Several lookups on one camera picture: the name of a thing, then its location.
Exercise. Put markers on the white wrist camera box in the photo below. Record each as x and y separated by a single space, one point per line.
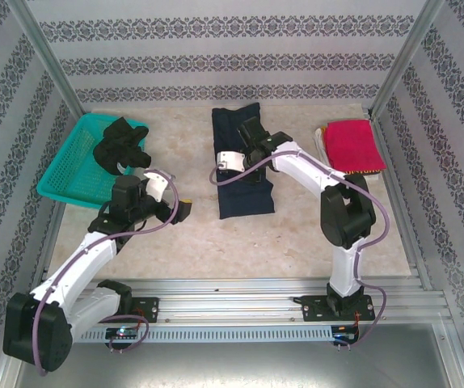
157 186
232 159

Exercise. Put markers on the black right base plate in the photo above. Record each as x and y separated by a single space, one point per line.
313 309

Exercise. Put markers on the folded black yellow-print t-shirt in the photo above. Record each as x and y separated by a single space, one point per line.
363 174

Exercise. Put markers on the aluminium side rail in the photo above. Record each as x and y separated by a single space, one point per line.
50 242

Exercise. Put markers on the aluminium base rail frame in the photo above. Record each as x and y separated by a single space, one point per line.
224 307

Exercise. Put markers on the steel sheet shelf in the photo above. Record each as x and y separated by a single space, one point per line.
232 368

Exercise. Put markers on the folded pink t-shirt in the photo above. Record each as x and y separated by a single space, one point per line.
353 145

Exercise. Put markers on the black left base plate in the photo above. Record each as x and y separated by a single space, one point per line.
147 309

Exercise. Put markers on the navy blue t-shirt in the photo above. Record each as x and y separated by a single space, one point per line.
244 202

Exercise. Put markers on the folded white t-shirt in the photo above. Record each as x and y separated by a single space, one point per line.
320 145

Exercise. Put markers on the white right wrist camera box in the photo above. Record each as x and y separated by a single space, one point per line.
232 159

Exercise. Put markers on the circuit board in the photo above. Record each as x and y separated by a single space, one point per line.
123 332
345 331

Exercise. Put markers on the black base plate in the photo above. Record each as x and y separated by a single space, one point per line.
147 309
313 309

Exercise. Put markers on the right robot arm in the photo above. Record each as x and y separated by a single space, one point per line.
345 266

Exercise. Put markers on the aluminium corner post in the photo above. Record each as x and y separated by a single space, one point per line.
46 52
406 52

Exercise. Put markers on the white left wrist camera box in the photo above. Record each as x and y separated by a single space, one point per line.
157 186

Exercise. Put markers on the right circuit board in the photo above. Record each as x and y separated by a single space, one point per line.
345 331

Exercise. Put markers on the teal plastic basket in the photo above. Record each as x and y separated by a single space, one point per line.
66 178

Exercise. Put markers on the left circuit board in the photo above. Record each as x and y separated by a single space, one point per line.
123 332

